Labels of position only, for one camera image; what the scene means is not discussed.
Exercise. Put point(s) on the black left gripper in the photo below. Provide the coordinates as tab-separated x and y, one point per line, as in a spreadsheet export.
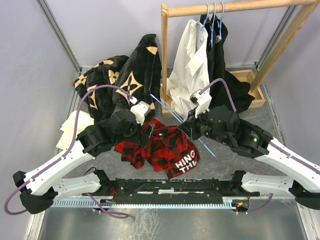
144	138

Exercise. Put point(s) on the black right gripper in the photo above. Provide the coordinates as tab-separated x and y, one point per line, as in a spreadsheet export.
189	126

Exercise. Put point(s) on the red black plaid shirt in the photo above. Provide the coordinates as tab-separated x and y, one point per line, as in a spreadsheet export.
169	150

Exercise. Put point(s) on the light blue hanger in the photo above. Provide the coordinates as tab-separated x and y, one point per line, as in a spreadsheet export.
162	102

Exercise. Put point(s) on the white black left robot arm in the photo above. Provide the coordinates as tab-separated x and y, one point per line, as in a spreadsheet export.
45	185

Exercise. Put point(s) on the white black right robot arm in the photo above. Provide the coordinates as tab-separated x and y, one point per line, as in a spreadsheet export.
301	177

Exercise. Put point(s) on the white hanging shirt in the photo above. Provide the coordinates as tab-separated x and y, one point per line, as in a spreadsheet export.
190	68

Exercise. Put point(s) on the blue hanger with white shirt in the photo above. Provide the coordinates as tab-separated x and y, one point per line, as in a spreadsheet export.
202	28

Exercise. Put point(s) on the blue hanger with black garment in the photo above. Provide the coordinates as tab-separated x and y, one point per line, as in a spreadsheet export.
218	38

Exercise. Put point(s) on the black beige patterned blanket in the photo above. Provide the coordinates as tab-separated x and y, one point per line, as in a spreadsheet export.
137	75

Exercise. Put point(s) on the black hanging garment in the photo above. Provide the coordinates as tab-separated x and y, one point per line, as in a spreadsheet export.
216	65

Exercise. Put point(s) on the wooden clothes rack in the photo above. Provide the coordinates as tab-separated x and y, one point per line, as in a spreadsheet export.
306	10

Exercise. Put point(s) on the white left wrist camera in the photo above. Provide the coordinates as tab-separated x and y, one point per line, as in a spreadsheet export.
140	109

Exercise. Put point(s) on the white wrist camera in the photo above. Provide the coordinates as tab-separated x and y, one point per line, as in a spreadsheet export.
140	109
202	101

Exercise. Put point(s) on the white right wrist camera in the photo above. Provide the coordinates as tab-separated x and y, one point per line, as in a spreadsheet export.
202	101

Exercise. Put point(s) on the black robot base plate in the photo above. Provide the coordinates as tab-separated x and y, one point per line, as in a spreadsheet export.
218	188

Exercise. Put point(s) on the white slotted cable duct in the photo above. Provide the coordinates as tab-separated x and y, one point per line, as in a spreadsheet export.
170	201

